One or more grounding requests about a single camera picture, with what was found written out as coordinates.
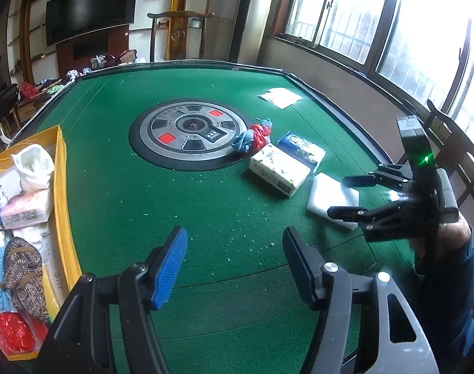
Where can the person's right hand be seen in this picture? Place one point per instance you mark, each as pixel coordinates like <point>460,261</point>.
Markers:
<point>449,236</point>

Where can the blue right sleeve forearm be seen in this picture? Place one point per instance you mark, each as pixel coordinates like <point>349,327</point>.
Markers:
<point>445,302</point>

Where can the blue Vinda tissue pack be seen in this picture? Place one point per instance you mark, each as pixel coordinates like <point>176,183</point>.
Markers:
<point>302,150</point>

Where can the pink tissue pack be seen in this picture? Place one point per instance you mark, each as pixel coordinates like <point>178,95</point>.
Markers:
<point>26,209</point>

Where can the white plastic bag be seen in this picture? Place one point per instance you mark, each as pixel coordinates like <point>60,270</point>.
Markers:
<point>35,168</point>

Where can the white paper sheet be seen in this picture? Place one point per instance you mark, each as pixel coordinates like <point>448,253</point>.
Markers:
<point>280,97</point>

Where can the red plastic bag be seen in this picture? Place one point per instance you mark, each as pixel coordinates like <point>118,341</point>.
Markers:
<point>21,333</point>

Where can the black wall television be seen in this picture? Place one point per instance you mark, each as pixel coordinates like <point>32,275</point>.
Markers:
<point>67,19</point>

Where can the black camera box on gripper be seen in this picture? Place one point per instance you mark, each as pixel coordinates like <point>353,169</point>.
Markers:
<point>417,149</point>

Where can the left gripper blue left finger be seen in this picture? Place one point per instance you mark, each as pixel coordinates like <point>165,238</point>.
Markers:
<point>166,267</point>

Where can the red and blue cloth bundle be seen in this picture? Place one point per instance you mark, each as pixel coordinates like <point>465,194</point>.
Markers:
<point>253,139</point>

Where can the white foam block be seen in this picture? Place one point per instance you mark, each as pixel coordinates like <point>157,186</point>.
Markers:
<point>327,192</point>

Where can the dark wooden chair by window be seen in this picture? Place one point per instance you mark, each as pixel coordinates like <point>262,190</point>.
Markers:
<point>455,148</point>

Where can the wooden chair behind table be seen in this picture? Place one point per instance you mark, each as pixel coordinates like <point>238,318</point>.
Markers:
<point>177,33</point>

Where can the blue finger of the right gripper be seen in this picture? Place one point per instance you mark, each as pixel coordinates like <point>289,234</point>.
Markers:
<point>369,180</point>
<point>346,213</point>

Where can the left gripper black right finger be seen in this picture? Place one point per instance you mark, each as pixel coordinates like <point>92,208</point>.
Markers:
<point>305,263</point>

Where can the grey round table centre console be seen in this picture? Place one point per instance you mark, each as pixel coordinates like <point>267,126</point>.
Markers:
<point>188,134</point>

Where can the brown woven knit pouch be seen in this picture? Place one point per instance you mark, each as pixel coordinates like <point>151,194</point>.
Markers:
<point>22,265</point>

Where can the yellow cardboard box tray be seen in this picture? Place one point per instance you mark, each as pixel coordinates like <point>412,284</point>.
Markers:
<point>53,239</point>

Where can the white patterned tissue pack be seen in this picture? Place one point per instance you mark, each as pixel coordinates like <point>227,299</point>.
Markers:
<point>279,169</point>

